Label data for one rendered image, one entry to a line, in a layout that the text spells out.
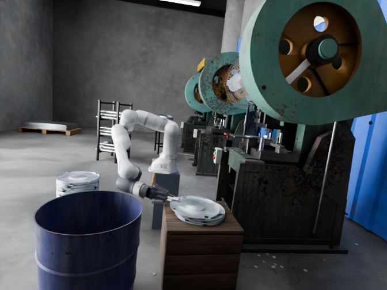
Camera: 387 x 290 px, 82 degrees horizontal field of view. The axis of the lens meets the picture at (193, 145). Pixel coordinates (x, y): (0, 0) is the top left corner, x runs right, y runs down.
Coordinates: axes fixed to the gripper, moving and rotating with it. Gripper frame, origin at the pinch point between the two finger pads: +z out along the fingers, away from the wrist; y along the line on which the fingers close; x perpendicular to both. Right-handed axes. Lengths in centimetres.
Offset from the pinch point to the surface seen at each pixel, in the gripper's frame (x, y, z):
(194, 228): -18.3, -3.4, 19.6
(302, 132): 57, 50, 71
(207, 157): 200, -17, -21
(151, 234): 19.8, -41.8, -19.0
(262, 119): 58, 55, 42
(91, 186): 13, -15, -69
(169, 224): -19.9, -4.3, 6.4
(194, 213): -9.9, 0.4, 16.4
